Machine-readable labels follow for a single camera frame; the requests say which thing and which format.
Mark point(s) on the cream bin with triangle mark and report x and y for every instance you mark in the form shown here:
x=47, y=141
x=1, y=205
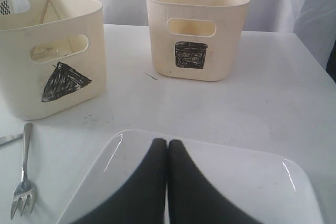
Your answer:
x=37, y=88

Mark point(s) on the stainless steel fork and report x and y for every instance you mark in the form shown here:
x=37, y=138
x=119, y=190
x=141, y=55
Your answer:
x=26, y=192

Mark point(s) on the cream bin with square mark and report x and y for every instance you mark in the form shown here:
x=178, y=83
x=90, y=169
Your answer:
x=195, y=39

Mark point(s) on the stainless steel table knife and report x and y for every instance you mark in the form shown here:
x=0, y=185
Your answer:
x=9, y=138

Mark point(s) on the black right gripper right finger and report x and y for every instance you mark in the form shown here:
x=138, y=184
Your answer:
x=191, y=197

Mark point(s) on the stainless steel spoon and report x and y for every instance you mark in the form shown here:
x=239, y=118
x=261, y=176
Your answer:
x=45, y=51

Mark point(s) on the wooden chopstick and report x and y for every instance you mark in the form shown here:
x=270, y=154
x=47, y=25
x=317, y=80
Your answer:
x=42, y=17

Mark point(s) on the white square plate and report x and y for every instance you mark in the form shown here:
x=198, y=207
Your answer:
x=269, y=187

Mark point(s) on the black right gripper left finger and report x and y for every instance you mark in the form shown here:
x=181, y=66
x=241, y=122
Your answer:
x=141, y=199

